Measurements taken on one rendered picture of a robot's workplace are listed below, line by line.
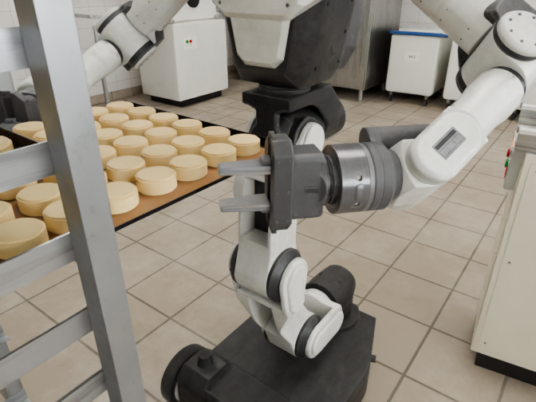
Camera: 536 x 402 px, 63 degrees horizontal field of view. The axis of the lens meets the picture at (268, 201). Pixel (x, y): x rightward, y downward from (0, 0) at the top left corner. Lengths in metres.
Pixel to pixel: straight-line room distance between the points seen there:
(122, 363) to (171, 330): 1.38
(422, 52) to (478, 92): 4.45
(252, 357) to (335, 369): 0.27
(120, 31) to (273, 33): 0.41
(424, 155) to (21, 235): 0.44
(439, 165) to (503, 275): 1.08
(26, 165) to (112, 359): 0.22
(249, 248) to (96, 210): 0.71
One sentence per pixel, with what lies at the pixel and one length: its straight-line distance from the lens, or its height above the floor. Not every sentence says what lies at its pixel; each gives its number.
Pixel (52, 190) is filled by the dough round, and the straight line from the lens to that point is 0.56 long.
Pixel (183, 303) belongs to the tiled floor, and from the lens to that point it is 2.01.
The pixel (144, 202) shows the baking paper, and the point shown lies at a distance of 0.54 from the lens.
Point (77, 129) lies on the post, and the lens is 0.39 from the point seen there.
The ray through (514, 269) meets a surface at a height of 0.46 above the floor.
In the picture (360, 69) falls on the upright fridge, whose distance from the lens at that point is 5.12.
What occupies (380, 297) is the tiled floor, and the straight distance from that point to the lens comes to 2.07.
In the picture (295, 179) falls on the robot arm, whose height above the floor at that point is 1.07.
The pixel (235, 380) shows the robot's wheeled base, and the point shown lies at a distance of 1.44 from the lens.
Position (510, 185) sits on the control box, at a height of 0.71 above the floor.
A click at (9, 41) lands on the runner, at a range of 0.39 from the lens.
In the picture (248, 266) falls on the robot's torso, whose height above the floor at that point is 0.64.
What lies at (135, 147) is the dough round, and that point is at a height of 1.06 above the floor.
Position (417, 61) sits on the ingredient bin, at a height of 0.48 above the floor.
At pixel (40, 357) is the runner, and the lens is 0.50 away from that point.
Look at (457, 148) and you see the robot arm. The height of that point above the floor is 1.09.
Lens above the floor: 1.28
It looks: 27 degrees down
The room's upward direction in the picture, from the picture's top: straight up
